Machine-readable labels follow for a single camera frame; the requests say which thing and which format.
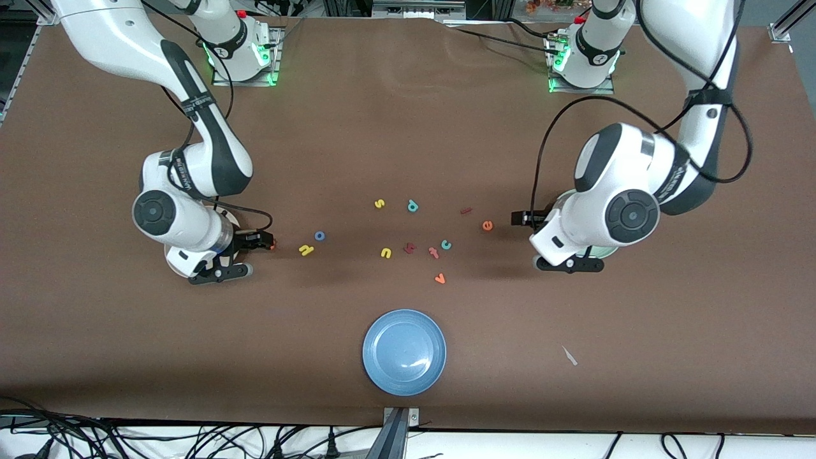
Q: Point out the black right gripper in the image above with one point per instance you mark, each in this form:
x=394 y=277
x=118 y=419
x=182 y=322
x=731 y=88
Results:
x=245 y=241

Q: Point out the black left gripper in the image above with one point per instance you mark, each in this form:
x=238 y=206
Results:
x=537 y=218

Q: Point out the yellow foam letter h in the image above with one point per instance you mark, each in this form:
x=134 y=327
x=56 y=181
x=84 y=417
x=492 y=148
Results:
x=306 y=250

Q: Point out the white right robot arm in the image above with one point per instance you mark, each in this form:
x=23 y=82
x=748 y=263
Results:
x=115 y=38

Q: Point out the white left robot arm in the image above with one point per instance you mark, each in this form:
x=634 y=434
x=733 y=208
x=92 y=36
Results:
x=637 y=172

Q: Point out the beige brown plate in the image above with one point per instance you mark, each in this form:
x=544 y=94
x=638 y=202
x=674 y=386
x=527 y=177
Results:
x=235 y=223

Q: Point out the green plate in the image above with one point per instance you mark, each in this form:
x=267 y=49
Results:
x=605 y=253

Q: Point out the dark red foam letter k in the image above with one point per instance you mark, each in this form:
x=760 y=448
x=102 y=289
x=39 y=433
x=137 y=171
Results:
x=410 y=248

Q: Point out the brown table cover sheet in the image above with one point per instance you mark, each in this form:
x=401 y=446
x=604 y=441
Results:
x=408 y=127

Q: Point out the small white paper scrap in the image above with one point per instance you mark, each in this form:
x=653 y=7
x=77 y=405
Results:
x=569 y=356

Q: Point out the blue plate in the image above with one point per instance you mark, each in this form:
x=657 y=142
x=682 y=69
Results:
x=404 y=352

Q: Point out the black power plug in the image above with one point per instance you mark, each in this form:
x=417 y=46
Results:
x=278 y=449
x=331 y=443

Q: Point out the orange background object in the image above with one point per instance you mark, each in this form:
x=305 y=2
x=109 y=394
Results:
x=548 y=5

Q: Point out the grey metal box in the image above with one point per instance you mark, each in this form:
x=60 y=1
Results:
x=417 y=9

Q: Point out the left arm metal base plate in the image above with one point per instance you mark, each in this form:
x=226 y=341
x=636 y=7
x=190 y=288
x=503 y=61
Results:
x=605 y=88

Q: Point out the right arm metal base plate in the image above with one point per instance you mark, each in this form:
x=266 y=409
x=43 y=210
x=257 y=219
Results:
x=275 y=75

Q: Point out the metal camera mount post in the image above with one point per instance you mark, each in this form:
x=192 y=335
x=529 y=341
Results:
x=396 y=433

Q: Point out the aluminium frame profile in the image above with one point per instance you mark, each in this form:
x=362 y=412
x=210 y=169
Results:
x=50 y=16
x=781 y=29

